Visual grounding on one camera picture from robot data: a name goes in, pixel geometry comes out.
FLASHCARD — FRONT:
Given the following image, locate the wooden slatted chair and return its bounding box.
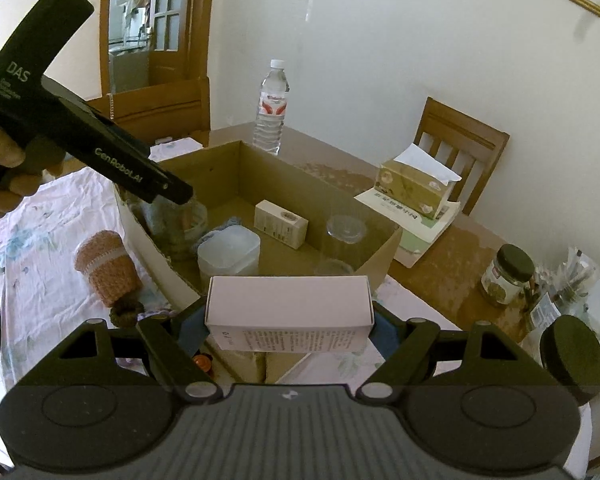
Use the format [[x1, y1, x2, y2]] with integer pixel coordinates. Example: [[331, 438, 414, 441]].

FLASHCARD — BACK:
[[413, 96, 511, 217]]

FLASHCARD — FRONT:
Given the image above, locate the printed booklet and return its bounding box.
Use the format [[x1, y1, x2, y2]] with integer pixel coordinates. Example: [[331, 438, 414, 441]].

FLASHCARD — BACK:
[[354, 187, 462, 269]]

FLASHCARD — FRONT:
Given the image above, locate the small jar with black lid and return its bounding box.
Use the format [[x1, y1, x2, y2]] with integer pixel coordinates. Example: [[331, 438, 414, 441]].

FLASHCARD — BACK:
[[480, 243, 537, 308]]

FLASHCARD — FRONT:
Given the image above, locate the clear water bottle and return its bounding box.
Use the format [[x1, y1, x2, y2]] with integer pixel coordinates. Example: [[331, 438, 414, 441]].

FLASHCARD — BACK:
[[253, 58, 294, 156]]

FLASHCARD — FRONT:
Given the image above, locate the yellow tissue box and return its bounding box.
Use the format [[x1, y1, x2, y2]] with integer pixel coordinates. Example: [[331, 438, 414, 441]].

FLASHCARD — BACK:
[[373, 143, 464, 221]]

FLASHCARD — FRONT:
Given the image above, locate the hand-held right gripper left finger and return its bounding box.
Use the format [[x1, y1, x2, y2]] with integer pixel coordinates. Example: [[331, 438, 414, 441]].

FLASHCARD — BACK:
[[60, 299, 222, 404]]

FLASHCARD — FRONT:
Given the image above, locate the clear tape roll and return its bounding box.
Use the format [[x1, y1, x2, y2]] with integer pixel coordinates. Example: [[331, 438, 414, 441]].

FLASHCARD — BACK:
[[146, 196, 209, 262]]

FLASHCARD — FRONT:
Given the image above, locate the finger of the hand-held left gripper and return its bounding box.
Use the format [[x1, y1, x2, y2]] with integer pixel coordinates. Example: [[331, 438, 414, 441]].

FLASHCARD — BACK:
[[151, 159, 196, 207]]

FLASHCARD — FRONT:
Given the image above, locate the bag of small bottles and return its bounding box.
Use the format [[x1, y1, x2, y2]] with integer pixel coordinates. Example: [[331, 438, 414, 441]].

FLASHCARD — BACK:
[[529, 246, 600, 342]]

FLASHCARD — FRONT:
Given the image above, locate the brown scrunchie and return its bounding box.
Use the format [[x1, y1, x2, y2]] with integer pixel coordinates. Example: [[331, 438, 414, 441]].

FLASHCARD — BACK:
[[109, 299, 144, 331]]

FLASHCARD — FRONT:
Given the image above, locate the white rectangular box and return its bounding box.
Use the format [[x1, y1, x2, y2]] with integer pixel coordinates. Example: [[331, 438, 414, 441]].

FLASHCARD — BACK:
[[204, 275, 376, 354]]

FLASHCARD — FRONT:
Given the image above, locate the large jar with black lid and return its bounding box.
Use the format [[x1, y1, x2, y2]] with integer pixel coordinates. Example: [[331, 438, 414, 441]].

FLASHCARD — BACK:
[[539, 315, 600, 397]]

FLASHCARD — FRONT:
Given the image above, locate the wooden chair with chain strap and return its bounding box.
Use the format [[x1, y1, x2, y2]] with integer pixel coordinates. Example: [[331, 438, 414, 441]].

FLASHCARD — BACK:
[[87, 76, 212, 147]]

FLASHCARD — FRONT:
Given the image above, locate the pink floral cloth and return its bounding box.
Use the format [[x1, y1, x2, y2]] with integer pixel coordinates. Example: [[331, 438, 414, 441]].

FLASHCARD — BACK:
[[0, 137, 595, 477]]

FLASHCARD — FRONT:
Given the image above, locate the person's left hand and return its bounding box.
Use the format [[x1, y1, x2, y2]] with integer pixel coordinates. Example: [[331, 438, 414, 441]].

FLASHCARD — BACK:
[[0, 116, 42, 221]]

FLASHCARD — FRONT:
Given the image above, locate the clear plastic cup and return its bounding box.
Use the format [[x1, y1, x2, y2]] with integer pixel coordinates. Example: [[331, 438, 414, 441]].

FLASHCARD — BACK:
[[324, 214, 367, 262], [314, 258, 357, 277]]

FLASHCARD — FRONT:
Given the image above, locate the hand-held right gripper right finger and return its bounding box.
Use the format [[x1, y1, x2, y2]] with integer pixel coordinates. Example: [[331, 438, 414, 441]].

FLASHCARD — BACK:
[[356, 301, 532, 404]]

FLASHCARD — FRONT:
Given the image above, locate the wooden glazed door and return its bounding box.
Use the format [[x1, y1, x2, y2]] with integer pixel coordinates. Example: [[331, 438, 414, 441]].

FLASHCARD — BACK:
[[147, 0, 217, 82]]

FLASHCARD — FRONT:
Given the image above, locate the white plastic container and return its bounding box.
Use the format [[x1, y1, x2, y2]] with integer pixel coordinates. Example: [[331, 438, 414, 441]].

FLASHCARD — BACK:
[[196, 225, 261, 277]]

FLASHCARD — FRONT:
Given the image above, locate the wooden desktop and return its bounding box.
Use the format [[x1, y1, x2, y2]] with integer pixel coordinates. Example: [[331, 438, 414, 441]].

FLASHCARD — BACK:
[[147, 121, 600, 476]]

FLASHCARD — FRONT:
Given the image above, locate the cardboard box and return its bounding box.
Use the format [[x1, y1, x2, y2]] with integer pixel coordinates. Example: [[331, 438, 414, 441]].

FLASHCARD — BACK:
[[111, 139, 404, 381]]

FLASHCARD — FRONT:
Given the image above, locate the small beige printed box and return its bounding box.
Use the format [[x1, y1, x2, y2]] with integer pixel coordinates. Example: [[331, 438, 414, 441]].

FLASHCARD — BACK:
[[253, 199, 310, 250]]

